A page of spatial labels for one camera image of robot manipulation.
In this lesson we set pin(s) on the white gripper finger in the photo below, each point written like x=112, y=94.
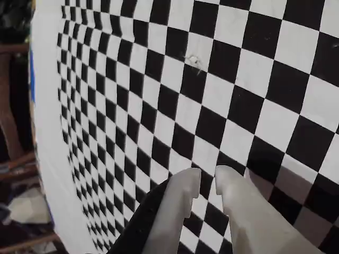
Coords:
x=251, y=227

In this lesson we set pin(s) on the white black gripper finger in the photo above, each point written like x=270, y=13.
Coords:
x=169, y=217

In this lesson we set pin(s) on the black white checkerboard mat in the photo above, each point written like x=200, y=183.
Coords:
x=185, y=105

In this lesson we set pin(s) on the wooden chair back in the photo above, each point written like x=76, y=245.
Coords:
x=9, y=111

